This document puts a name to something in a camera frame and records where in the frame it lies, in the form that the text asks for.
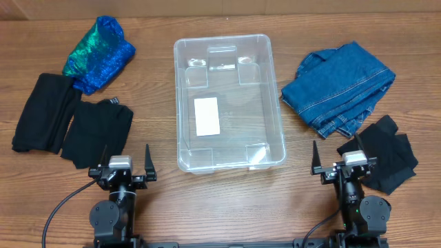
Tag shiny blue green garment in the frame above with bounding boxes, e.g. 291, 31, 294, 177
63, 16, 136, 95

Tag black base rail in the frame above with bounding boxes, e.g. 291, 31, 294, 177
92, 238, 389, 248

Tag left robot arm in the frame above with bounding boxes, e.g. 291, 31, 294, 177
88, 145, 157, 248

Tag white label in container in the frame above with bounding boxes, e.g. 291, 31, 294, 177
194, 97, 221, 136

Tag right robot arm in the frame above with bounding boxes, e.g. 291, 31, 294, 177
301, 135, 391, 248

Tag blue denim jeans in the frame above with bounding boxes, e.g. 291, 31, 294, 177
281, 41, 396, 138

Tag long black garment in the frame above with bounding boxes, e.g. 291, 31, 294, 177
12, 73, 82, 154

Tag clear plastic storage container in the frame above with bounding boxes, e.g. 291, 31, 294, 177
174, 34, 287, 174

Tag square black garment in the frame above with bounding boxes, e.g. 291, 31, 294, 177
61, 99, 134, 169

